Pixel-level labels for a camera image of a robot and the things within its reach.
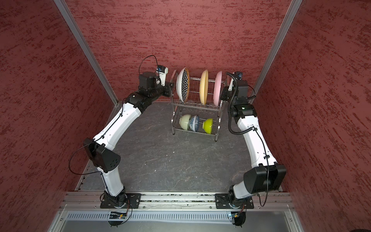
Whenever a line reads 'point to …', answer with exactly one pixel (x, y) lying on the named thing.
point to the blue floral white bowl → (194, 123)
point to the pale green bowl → (184, 121)
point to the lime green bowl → (207, 125)
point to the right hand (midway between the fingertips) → (224, 89)
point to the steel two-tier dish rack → (196, 104)
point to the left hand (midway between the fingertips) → (171, 85)
